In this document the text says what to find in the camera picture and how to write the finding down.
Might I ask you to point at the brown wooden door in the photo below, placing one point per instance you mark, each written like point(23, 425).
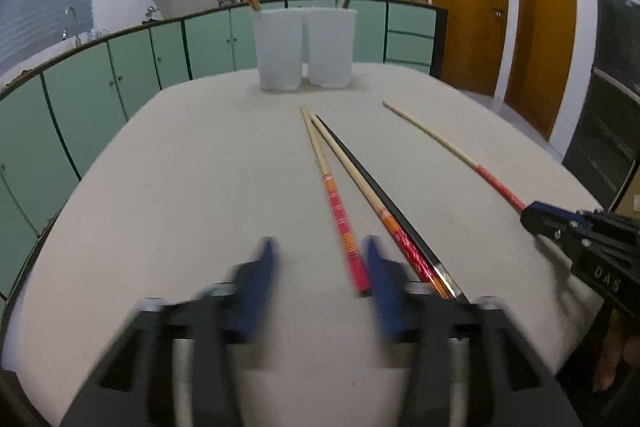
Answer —
point(542, 32)
point(465, 2)

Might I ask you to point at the small steel kettle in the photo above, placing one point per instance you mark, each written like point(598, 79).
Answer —
point(151, 13)

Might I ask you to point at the white two-compartment utensil holder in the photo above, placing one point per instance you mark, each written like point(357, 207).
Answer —
point(300, 52)

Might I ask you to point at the black glass cabinet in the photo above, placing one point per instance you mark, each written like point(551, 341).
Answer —
point(605, 107)

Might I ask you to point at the cardboard box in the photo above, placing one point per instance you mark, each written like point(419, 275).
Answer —
point(629, 206)

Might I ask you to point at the steel kitchen faucet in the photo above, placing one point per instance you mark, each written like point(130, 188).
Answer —
point(72, 22)

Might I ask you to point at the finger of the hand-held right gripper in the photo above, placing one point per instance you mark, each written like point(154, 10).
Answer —
point(550, 231)
point(560, 213)

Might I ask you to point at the beige tablecloth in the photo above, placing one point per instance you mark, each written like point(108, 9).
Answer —
point(200, 182)

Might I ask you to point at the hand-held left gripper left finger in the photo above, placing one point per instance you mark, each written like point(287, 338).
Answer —
point(257, 292)

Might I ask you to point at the green base cabinet run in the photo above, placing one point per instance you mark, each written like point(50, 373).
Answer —
point(75, 107)
point(395, 32)

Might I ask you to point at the person's right hand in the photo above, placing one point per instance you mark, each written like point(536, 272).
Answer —
point(612, 357)

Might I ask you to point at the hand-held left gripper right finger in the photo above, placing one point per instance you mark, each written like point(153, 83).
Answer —
point(385, 292)

